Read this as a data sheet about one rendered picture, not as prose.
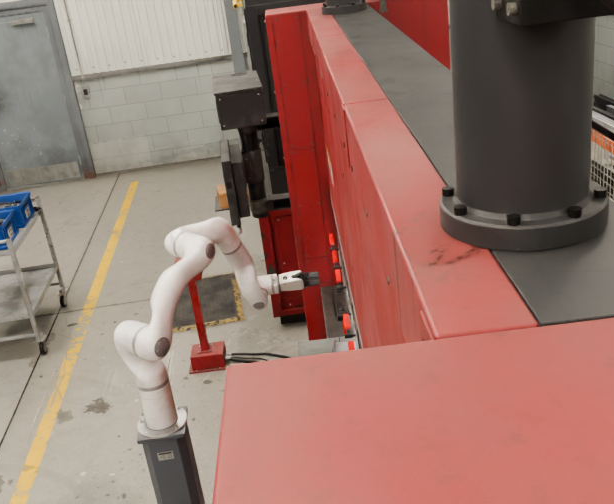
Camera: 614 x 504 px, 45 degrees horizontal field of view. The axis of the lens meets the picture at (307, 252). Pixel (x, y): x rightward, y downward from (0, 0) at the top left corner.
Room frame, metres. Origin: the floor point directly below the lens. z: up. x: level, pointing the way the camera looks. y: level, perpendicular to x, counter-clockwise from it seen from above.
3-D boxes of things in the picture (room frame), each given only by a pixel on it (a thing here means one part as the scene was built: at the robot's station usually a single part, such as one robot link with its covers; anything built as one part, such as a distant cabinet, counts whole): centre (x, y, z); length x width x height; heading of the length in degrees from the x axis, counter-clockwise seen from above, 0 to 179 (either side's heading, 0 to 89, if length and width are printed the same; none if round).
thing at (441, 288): (2.09, -0.17, 2.23); 3.00 x 0.10 x 0.14; 179
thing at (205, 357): (4.40, 0.77, 0.41); 0.25 x 0.20 x 0.83; 89
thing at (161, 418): (2.36, 0.63, 1.09); 0.19 x 0.19 x 0.18
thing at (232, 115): (3.99, 0.26, 1.53); 0.51 x 0.25 x 0.85; 4
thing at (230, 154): (3.94, 0.34, 1.42); 0.45 x 0.12 x 0.36; 4
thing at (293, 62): (3.71, -0.37, 1.15); 0.85 x 0.25 x 2.30; 89
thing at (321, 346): (2.74, -0.04, 1.00); 0.26 x 0.18 x 0.01; 89
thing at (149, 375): (2.38, 0.65, 1.30); 0.19 x 0.12 x 0.24; 50
